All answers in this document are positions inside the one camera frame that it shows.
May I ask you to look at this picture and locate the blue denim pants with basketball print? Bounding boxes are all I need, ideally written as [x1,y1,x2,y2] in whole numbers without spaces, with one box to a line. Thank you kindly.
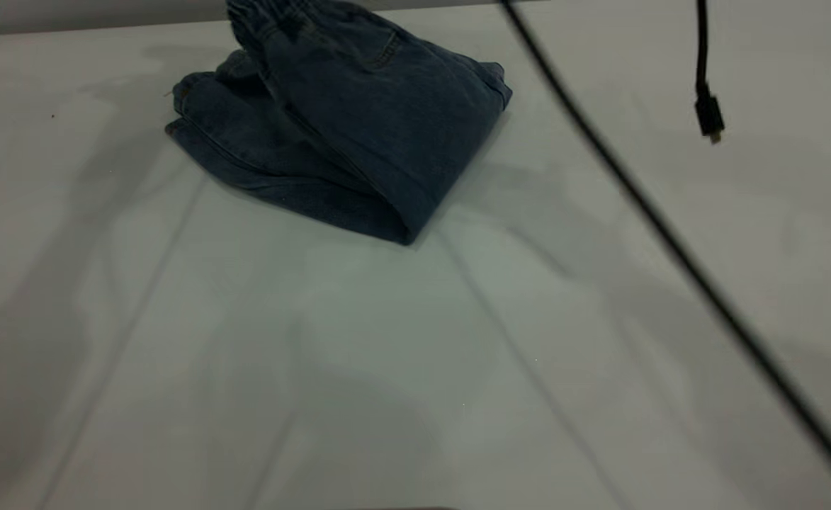
[165,0,514,247]

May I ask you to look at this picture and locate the long black arm cable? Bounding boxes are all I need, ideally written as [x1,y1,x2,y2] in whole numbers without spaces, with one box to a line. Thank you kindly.
[499,0,831,500]

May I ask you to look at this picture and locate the black cable with usb plug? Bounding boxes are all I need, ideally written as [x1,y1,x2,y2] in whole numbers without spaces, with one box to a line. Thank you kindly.
[694,0,726,145]

